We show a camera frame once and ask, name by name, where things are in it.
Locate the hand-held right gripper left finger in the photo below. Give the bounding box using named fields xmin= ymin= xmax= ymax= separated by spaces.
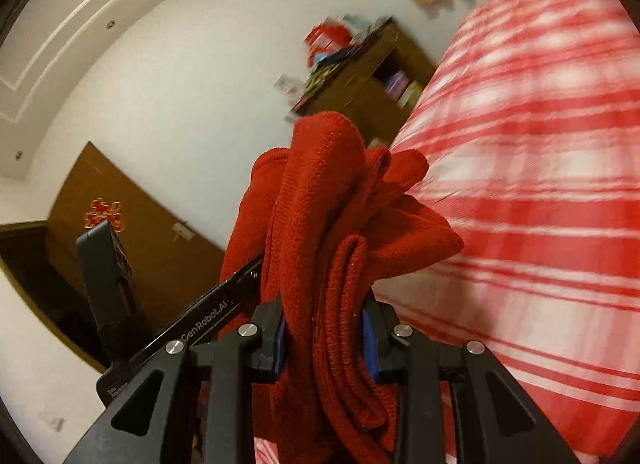
xmin=62 ymin=294 xmax=288 ymax=464

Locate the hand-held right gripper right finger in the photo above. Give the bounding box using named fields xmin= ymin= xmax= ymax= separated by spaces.
xmin=361 ymin=294 xmax=581 ymax=464

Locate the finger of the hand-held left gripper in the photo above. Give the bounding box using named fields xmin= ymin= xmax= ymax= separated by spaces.
xmin=220 ymin=255 xmax=265 ymax=307

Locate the red knit sweater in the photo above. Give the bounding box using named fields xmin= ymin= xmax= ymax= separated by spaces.
xmin=197 ymin=111 xmax=465 ymax=464

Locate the red knot decoration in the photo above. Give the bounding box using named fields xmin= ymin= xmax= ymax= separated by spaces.
xmin=84 ymin=198 xmax=123 ymax=232

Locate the brown wooden door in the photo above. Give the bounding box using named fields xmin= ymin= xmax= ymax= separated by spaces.
xmin=45 ymin=141 xmax=226 ymax=340

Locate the brown wooden desk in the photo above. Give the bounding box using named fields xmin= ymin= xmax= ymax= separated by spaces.
xmin=287 ymin=16 xmax=438 ymax=150

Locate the red plaid bed sheet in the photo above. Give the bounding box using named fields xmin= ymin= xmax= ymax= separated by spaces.
xmin=255 ymin=0 xmax=640 ymax=464

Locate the red bag on desk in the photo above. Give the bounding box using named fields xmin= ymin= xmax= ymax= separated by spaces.
xmin=305 ymin=19 xmax=351 ymax=65

